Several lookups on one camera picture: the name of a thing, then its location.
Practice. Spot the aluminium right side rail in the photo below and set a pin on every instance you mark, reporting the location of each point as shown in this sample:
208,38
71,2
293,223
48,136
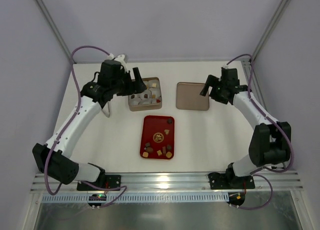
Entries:
255,87

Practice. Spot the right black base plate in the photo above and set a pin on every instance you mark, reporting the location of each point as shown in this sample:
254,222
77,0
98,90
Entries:
222,181

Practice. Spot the brown leaf oval chocolate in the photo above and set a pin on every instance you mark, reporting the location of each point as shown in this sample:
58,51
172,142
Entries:
149,149

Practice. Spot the red rectangular tray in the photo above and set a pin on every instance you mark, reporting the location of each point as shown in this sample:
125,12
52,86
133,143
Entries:
153,132

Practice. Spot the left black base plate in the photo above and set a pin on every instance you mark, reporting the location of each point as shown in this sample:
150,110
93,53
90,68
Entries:
112,182

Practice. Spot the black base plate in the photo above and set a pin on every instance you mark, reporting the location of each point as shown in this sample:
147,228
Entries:
112,182
222,181

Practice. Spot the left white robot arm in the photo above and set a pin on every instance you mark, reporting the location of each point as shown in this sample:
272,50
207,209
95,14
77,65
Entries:
53,158

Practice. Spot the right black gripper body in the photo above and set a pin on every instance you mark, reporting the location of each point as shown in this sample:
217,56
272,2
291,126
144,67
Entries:
213,85

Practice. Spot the slotted cable duct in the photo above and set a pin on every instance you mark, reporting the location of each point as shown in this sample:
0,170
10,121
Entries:
137,197

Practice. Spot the gold tin box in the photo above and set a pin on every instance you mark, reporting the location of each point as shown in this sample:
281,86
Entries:
147,100

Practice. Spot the aluminium front rail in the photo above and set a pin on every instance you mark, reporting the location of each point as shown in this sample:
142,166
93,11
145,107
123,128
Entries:
198,181

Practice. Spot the aluminium rail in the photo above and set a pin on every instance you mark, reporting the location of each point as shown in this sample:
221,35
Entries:
198,181
255,87

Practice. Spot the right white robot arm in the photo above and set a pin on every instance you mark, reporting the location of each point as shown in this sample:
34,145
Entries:
270,141

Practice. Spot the tan leaf square chocolate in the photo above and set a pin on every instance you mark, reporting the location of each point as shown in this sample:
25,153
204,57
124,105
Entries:
159,153

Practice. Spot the gold tin lid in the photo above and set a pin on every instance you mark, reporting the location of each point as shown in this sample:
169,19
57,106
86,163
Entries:
188,97

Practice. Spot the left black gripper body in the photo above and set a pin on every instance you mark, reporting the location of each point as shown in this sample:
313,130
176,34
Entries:
130,82

